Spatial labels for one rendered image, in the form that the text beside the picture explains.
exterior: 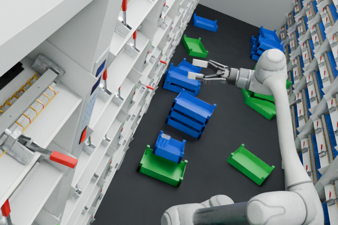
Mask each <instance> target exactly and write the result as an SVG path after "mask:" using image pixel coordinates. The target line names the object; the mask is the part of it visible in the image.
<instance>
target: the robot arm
mask: <svg viewBox="0 0 338 225"><path fill-rule="evenodd" d="M192 65H195V66H200V67H205V68H210V69H212V70H213V71H215V72H216V74H213V75H207V76H205V75H203V74H198V73H192V72H188V78H189V79H194V80H199V81H202V82H203V84H225V81H227V84H230V85H235V84H236V87H237V88H242V89H247V90H251V91H253V92H255V93H259V94H263V95H273V98H274V102H275V108H276V117H277V127H278V136H279V145H280V151H281V156H282V161H283V166H284V172H285V178H286V186H287V190H288V191H273V192H266V193H261V194H259V195H257V196H254V197H252V198H251V199H250V200H249V201H246V202H240V203H234V202H233V200H232V199H231V198H229V197H228V196H226V195H216V196H213V197H211V198H210V199H209V200H207V201H204V202H202V203H190V204H181V205H176V206H172V207H170V208H169V209H167V210H166V211H165V212H164V213H163V215H162V217H161V225H324V216H323V209H322V205H321V202H320V199H319V196H318V194H317V191H316V189H315V187H314V185H313V183H312V181H311V179H310V177H309V176H308V174H307V172H306V171H305V169H304V167H303V165H302V163H301V162H300V159H299V157H298V154H297V151H296V147H295V142H294V136H293V129H292V122H291V114H290V107H289V101H288V95H287V91H286V80H287V78H288V76H287V65H286V57H285V55H284V53H283V52H282V51H281V50H279V49H270V50H266V51H265V52H264V53H263V54H262V55H261V56H260V58H259V59H258V62H257V65H256V70H249V69H243V68H240V70H238V69H235V68H230V70H228V66H224V65H222V64H219V63H217V62H215V61H212V60H209V61H208V62H207V61H202V60H197V59H193V63H192Z"/></svg>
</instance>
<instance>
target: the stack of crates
mask: <svg viewBox="0 0 338 225"><path fill-rule="evenodd" d="M184 90H185V89H182V91H181V92H180V94H179V95H178V96H177V98H175V100H174V102H173V104H172V107H171V109H170V112H169V114H168V116H167V118H166V121H165V123H166V124H168V125H170V126H172V127H174V128H176V129H178V130H180V131H182V132H184V133H186V134H188V135H190V136H192V137H194V138H196V139H198V140H199V139H200V137H201V135H202V133H203V131H204V129H205V127H206V126H207V124H208V122H209V119H210V117H211V115H212V113H213V111H214V109H215V107H216V104H214V105H213V106H212V105H210V104H208V103H206V102H204V101H202V100H200V99H198V98H196V97H194V96H192V95H190V94H188V93H186V92H184Z"/></svg>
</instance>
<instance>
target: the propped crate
mask: <svg viewBox="0 0 338 225"><path fill-rule="evenodd" d="M162 133H163V131H160V133H159V136H158V138H157V141H156V143H155V146H154V149H153V152H152V153H153V154H155V155H158V156H160V157H163V158H165V159H168V160H170V161H173V162H175V163H178V164H180V162H181V160H182V157H183V155H184V146H185V142H186V140H183V142H180V141H177V140H175V139H172V138H170V141H169V144H168V146H167V147H164V146H161V145H159V143H158V140H159V138H160V135H161V134H162Z"/></svg>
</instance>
